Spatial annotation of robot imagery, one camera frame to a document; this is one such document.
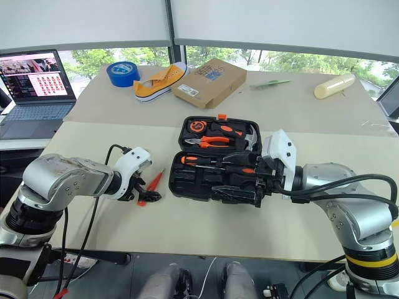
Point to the orange black utility knife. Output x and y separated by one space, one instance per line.
227 129

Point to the cream cylinder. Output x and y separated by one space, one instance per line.
333 86

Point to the black plastic tool case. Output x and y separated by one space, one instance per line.
199 183

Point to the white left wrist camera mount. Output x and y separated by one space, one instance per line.
131 160

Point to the steel claw hammer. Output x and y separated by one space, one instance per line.
251 137

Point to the small black floor box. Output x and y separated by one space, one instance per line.
275 291

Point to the black table leg bar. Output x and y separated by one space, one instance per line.
103 256

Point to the black screwdriver with orange band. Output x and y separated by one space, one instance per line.
240 170

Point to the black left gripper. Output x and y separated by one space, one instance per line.
134 187

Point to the open laptop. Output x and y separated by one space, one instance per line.
34 93

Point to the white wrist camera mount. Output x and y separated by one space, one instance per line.
282 149
131 160

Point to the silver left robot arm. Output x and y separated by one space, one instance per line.
59 180

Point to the yellow canvas sneaker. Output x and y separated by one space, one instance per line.
157 87

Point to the blue tape roll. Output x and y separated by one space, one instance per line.
123 74

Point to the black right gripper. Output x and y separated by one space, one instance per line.
268 179

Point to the slim red screwdriver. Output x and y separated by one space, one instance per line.
154 182

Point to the orange black tape measure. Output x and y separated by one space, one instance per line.
197 126

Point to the white roller blind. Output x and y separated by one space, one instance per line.
286 25
81 21

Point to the grey rounded robot leg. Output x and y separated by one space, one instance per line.
238 281
162 283

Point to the green plastic strip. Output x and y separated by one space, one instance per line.
269 84

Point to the dark window frame post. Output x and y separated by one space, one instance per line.
174 31

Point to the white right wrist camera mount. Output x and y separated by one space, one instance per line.
282 149

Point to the dark monitor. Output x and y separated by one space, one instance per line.
391 102

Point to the brown cardboard box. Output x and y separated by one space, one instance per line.
209 84

